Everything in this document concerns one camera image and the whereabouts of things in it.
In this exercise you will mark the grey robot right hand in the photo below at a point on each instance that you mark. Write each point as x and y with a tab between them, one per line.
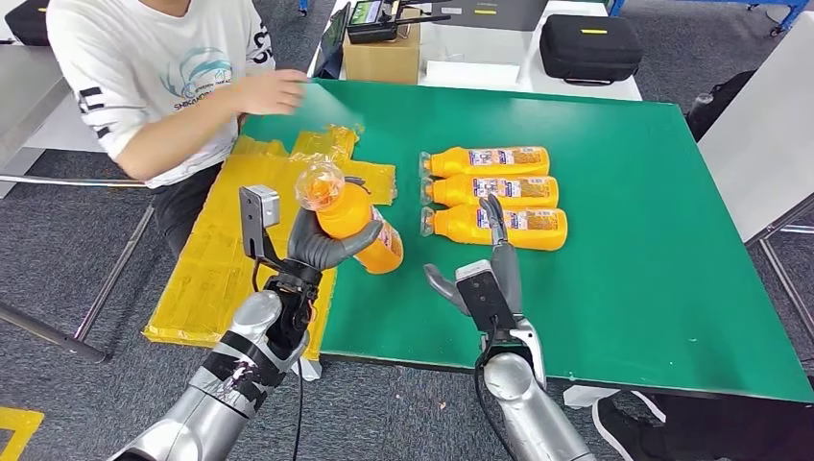
514	280

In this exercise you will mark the person's right hand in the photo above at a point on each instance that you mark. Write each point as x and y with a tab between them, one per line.
273	92

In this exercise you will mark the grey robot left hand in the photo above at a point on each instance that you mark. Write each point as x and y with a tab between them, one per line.
311	248

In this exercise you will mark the orange detergent bottle clear cap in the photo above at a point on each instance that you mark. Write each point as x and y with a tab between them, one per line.
458	228
458	192
350	213
458	162

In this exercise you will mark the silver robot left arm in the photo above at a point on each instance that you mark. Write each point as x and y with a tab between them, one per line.
216	388

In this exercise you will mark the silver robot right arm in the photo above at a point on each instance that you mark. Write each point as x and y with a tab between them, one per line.
528	407

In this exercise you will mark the person's right forearm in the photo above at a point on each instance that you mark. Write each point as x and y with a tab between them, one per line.
184	137

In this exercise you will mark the black tablet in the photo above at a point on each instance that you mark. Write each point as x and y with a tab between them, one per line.
332	44

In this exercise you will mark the yellow taped cardboard mat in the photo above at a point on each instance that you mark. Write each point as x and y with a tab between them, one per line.
216	273

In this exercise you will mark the brown cardboard box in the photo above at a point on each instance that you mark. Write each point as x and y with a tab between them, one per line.
381	60

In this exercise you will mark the black remote controller with screen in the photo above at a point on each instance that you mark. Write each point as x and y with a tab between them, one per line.
369	22

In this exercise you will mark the person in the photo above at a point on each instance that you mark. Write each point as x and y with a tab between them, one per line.
731	432
140	63

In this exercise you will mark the black shoe white sole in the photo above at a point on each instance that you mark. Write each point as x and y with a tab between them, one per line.
626	429

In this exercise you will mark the white flat box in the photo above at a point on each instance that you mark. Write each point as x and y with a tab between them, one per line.
470	74

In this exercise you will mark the white table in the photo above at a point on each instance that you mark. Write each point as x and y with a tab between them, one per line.
528	73

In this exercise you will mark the black carry case yellow label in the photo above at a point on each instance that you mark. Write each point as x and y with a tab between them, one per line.
588	51
25	22

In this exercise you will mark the dark grey case yellow label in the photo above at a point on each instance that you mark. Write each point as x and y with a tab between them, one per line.
502	16

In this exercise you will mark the steel table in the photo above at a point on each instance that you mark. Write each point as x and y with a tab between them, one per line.
25	95

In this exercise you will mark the black bag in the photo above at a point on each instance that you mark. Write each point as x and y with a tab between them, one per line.
718	105

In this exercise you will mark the grey table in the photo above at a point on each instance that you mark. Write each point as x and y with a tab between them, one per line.
757	140

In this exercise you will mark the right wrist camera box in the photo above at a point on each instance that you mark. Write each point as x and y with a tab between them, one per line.
486	296

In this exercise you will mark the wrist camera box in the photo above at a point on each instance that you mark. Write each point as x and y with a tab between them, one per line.
486	296
257	213

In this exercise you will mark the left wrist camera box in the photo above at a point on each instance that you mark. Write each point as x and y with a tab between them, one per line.
257	213

